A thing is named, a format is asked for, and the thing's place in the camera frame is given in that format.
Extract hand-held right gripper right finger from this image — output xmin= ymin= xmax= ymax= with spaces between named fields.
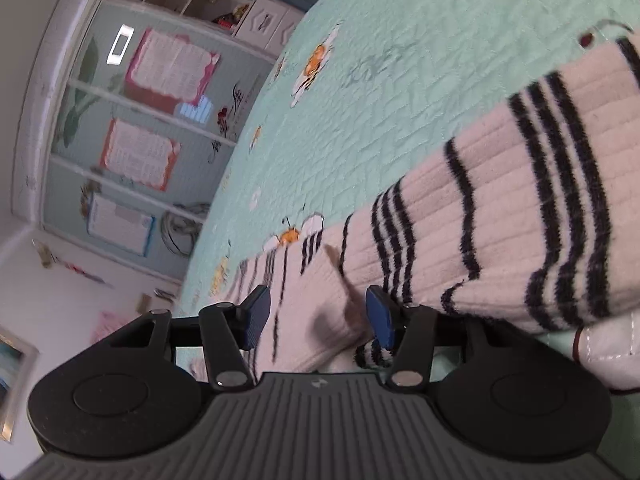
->
xmin=366 ymin=285 xmax=503 ymax=390

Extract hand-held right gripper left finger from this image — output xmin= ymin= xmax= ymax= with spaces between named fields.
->
xmin=109 ymin=284 xmax=272 ymax=392

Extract white black-striped knit sweater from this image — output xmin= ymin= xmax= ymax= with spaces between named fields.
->
xmin=235 ymin=35 xmax=640 ymax=372

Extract mint quilted bed cover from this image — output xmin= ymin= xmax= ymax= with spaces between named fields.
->
xmin=177 ymin=0 xmax=640 ymax=391

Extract white drawer cabinet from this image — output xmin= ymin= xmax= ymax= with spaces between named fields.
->
xmin=235 ymin=0 xmax=306 ymax=51

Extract white wardrobe shelves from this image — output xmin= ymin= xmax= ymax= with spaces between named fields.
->
xmin=142 ymin=0 xmax=251 ymax=31

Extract blue-bordered wall poster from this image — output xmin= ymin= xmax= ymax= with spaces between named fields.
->
xmin=86 ymin=192 xmax=156 ymax=257

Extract red hanging wall ornament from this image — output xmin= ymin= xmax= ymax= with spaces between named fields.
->
xmin=32 ymin=240 xmax=113 ymax=288

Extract red-bordered wall poster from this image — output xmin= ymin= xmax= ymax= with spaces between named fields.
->
xmin=99 ymin=119 xmax=182 ymax=192

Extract framed wall picture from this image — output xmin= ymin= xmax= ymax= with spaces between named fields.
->
xmin=0 ymin=327 xmax=40 ymax=443

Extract pink-bordered wall poster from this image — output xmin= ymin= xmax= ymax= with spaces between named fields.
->
xmin=125 ymin=29 xmax=221 ymax=106

